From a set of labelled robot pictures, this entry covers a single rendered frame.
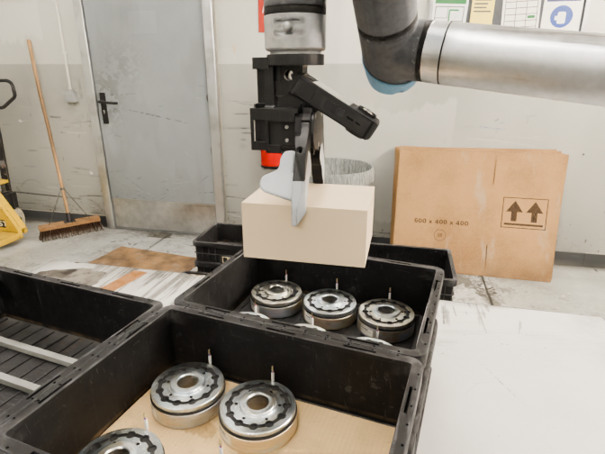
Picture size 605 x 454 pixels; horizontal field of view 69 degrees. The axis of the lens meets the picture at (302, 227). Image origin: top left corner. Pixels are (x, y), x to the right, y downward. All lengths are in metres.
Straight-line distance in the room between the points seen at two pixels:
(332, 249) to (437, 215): 2.54
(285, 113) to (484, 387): 0.67
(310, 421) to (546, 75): 0.52
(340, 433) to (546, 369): 0.56
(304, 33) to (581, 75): 0.30
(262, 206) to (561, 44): 0.38
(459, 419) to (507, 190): 2.37
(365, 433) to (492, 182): 2.60
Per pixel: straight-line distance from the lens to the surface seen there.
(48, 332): 0.95
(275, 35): 0.56
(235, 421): 0.62
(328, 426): 0.65
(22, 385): 0.81
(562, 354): 1.14
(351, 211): 0.54
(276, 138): 0.57
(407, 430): 0.51
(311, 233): 0.56
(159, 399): 0.67
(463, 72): 0.59
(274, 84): 0.58
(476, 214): 3.11
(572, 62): 0.58
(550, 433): 0.93
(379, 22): 0.57
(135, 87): 3.72
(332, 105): 0.55
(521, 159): 3.14
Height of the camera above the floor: 1.28
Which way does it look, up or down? 20 degrees down
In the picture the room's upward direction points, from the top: straight up
